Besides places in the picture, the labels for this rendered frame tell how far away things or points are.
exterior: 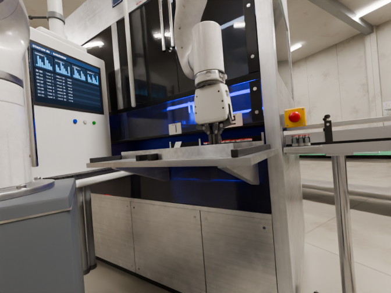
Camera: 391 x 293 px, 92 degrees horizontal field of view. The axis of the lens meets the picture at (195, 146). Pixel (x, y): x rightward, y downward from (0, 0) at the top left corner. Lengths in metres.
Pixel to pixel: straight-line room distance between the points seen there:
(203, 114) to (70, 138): 0.87
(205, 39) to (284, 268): 0.90
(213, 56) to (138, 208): 1.07
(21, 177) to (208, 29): 0.51
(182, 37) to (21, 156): 0.49
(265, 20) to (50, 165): 1.18
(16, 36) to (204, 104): 0.41
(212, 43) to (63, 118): 0.91
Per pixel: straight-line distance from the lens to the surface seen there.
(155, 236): 1.31
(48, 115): 1.19
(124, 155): 0.94
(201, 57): 0.54
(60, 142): 1.20
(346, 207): 1.03
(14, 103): 0.44
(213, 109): 0.51
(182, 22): 0.64
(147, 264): 1.46
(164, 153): 0.61
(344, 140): 0.94
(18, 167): 0.43
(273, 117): 0.84
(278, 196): 0.87
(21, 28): 0.57
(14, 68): 0.47
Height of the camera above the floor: 0.91
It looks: level
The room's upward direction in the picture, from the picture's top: 5 degrees counter-clockwise
